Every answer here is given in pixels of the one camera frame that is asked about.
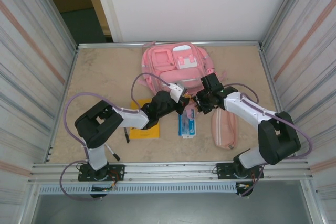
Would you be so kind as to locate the blue white supply package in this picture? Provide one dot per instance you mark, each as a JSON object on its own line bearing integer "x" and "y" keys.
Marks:
{"x": 187, "y": 127}

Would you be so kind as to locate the yellow book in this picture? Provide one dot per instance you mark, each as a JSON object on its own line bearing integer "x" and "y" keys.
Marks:
{"x": 147, "y": 133}

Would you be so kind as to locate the pink pencil case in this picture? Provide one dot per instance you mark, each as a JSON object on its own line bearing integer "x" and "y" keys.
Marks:
{"x": 225, "y": 132}

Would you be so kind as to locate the pink backpack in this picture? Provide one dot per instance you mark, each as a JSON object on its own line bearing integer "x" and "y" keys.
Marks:
{"x": 168, "y": 58}

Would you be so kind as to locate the black pen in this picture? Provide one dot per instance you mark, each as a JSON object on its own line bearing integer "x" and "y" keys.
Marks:
{"x": 126, "y": 136}

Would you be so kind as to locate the white marker black cap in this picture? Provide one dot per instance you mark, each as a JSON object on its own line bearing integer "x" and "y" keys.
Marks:
{"x": 116, "y": 157}

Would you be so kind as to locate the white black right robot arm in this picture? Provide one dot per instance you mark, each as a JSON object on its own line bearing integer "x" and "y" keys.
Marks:
{"x": 244, "y": 106}

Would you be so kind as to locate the aluminium table side bar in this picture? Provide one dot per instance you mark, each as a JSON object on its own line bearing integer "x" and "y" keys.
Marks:
{"x": 63, "y": 106}
{"x": 278, "y": 103}

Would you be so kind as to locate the aluminium table end bar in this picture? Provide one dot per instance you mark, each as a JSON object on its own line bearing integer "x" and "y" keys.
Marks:
{"x": 105, "y": 45}

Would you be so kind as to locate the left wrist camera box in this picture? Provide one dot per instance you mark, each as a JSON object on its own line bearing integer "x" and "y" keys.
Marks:
{"x": 176, "y": 91}

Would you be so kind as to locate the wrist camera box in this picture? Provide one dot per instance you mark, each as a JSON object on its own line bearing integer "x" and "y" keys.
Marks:
{"x": 176, "y": 91}
{"x": 212, "y": 83}

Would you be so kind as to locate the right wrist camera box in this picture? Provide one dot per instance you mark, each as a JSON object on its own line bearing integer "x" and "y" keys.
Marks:
{"x": 212, "y": 83}

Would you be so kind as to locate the aluminium mounting rail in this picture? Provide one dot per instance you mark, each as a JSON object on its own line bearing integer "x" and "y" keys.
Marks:
{"x": 170, "y": 167}

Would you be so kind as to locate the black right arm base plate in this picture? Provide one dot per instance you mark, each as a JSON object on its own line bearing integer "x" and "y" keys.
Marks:
{"x": 223, "y": 171}

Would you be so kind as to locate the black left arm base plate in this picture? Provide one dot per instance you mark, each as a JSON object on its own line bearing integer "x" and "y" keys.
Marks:
{"x": 118, "y": 172}

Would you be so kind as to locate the white door frame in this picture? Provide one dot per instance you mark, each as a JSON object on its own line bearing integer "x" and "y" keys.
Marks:
{"x": 107, "y": 3}

